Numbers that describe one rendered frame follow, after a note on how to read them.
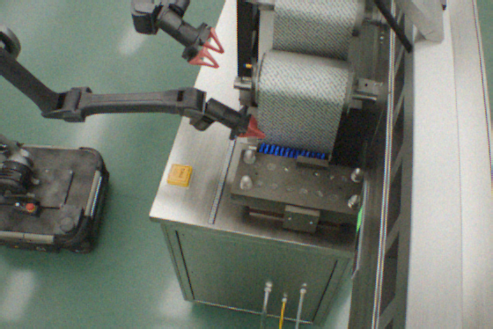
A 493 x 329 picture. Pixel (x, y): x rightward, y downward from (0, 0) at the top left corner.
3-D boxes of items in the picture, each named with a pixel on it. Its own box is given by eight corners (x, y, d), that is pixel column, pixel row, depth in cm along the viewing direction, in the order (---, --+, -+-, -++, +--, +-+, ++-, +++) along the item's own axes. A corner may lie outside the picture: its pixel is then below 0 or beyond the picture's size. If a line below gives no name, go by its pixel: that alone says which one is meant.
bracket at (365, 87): (357, 81, 142) (358, 76, 140) (378, 84, 141) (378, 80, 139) (356, 94, 139) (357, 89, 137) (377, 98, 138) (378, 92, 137)
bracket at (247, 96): (241, 133, 179) (241, 70, 153) (260, 135, 178) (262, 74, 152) (239, 143, 176) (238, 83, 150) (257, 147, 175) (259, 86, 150)
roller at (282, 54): (269, 68, 166) (271, 40, 156) (347, 80, 163) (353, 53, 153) (262, 94, 160) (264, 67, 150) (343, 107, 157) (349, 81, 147)
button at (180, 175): (172, 166, 171) (172, 162, 169) (193, 170, 170) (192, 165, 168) (166, 184, 167) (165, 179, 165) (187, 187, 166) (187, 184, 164)
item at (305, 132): (256, 143, 162) (258, 106, 147) (330, 156, 159) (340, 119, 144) (256, 145, 162) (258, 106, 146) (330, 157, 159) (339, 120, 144)
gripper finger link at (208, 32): (211, 70, 141) (185, 51, 137) (218, 53, 145) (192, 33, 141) (226, 59, 136) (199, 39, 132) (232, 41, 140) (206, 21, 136)
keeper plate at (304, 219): (283, 222, 158) (286, 204, 149) (315, 227, 157) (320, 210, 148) (282, 229, 157) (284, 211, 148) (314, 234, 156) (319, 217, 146)
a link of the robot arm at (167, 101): (59, 114, 150) (67, 85, 154) (67, 124, 155) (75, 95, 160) (196, 111, 143) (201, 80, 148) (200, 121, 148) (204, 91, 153)
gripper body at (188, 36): (186, 61, 136) (164, 46, 132) (196, 36, 141) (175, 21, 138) (200, 49, 131) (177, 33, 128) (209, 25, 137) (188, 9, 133)
